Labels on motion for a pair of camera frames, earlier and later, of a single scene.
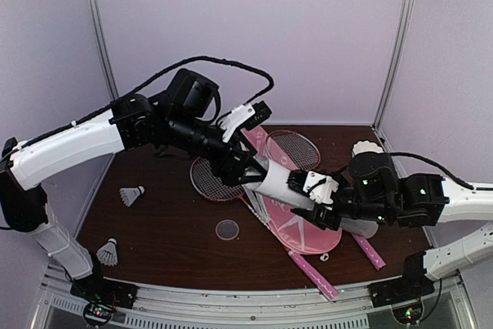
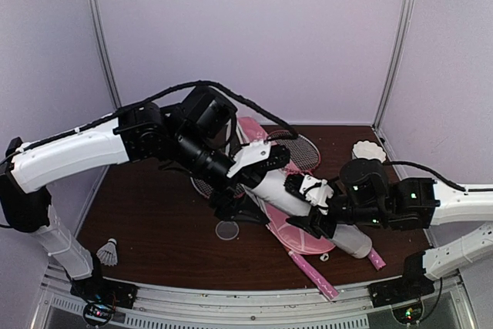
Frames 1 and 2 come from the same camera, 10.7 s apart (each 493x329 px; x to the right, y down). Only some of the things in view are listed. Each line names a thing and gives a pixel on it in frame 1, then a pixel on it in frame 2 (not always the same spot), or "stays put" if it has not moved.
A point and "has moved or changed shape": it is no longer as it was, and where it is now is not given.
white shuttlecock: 108,254 stays put
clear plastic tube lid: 227,229 stays put
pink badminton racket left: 208,182 stays put
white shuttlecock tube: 273,180 has moved or changed shape
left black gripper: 230,174 to 229,207
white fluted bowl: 365,146 stays put
